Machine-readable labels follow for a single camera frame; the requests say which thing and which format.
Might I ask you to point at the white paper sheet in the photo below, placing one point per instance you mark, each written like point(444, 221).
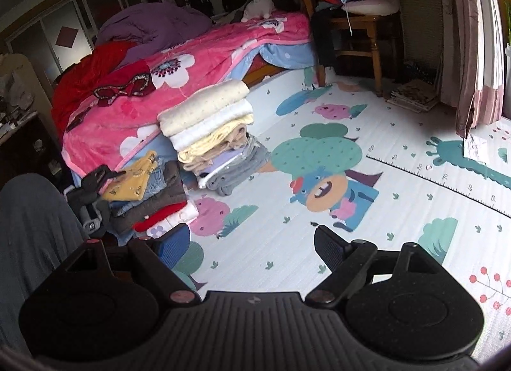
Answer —
point(475, 149)

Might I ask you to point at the black hanging garment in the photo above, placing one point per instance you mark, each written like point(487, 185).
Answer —
point(323, 35)

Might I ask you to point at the wardrobe with glass doors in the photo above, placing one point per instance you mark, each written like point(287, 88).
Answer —
point(72, 31)

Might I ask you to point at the pink curtain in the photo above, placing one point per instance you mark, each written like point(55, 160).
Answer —
point(475, 55)

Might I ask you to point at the stack of dark folded clothes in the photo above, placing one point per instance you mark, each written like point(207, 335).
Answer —
point(167, 191)

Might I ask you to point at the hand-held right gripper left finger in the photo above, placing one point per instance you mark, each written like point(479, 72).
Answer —
point(175, 243)

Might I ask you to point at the cartoon animal play mat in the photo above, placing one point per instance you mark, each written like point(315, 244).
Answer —
point(399, 203)

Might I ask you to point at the pink pillow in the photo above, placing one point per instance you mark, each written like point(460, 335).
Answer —
point(375, 4)

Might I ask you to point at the person's grey trouser leg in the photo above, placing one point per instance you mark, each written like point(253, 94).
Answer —
point(32, 243)

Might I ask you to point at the dark red lace garment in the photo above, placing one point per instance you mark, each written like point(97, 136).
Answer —
point(119, 89)

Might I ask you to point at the purple duvet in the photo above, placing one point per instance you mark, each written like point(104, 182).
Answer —
point(159, 23)

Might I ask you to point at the stack of magazines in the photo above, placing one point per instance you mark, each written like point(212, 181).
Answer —
point(415, 95)

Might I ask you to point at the red blanket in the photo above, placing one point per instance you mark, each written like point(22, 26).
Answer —
point(80, 75)

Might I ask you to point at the stack of pale folded clothes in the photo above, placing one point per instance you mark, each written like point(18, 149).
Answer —
point(207, 115)

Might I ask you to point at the light blue bedsheet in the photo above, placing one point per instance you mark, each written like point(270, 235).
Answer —
point(287, 55)

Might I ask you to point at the wooden chair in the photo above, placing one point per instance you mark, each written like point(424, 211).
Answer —
point(359, 31)

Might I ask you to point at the yellow printed kids pants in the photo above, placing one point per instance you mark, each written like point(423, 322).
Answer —
point(131, 183)

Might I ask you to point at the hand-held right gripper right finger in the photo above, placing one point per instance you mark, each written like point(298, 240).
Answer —
point(331, 251)

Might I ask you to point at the pink floral blanket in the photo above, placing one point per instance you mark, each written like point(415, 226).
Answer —
point(199, 59)

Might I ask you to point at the beige woven screen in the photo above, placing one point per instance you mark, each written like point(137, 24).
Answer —
point(419, 15)

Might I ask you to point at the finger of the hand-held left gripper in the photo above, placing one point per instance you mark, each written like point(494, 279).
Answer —
point(94, 179)

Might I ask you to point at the dark wooden cabinet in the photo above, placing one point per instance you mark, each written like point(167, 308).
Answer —
point(32, 147)

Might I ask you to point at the white plush rabbit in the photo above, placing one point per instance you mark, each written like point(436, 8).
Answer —
point(257, 8)

